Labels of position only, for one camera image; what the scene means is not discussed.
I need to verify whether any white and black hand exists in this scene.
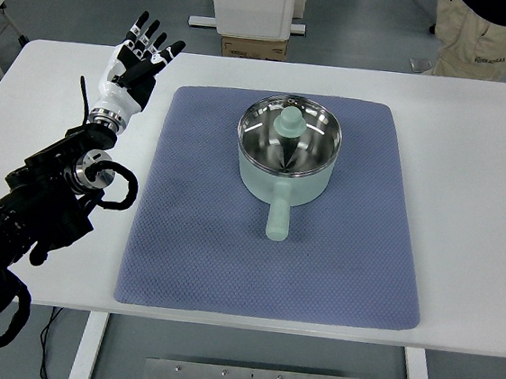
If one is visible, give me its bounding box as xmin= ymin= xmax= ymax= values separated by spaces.
xmin=88 ymin=6 xmax=190 ymax=127

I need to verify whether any glass lid with green knob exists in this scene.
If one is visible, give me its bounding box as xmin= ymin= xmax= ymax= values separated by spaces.
xmin=233 ymin=89 xmax=348 ymax=181

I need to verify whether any green pot with handle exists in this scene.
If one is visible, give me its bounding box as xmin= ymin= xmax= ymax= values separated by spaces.
xmin=226 ymin=89 xmax=348 ymax=248

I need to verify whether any cardboard box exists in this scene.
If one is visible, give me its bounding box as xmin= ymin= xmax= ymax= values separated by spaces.
xmin=219 ymin=32 xmax=291 ymax=64

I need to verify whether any blue textured mat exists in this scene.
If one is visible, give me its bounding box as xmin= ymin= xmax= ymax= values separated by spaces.
xmin=113 ymin=76 xmax=443 ymax=338

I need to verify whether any grey floor socket plate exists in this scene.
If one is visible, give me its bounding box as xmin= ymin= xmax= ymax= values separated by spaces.
xmin=408 ymin=56 xmax=436 ymax=76

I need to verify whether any person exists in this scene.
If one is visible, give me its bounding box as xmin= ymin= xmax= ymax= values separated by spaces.
xmin=427 ymin=0 xmax=506 ymax=84

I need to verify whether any thin black floor cable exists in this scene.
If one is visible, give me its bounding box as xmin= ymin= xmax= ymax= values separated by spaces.
xmin=35 ymin=305 xmax=66 ymax=379

